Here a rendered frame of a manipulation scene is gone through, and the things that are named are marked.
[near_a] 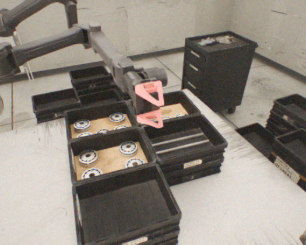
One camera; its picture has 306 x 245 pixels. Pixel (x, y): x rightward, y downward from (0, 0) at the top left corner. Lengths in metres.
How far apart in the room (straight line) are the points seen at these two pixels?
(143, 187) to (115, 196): 0.14
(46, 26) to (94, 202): 3.28
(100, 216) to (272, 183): 0.94
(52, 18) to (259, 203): 3.59
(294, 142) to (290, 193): 0.79
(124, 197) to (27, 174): 0.66
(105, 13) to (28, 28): 1.13
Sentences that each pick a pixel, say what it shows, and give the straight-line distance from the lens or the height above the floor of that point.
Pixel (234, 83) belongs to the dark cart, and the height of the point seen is 0.47.
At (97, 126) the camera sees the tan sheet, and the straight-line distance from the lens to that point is 1.60.
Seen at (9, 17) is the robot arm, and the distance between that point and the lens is 1.43.
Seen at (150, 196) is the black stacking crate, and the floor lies 0.83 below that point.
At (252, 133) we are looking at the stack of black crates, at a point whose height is 0.27.
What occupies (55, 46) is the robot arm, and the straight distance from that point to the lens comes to 1.06.
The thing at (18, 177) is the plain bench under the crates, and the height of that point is 0.70.
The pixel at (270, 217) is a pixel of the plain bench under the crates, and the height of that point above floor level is 0.70.
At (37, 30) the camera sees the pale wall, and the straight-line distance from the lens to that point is 4.15.
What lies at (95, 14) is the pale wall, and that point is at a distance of 4.20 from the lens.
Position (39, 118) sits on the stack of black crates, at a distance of 2.39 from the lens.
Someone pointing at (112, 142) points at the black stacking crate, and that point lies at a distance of 1.41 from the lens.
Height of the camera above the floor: 1.79
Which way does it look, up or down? 38 degrees down
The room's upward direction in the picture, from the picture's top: straight up
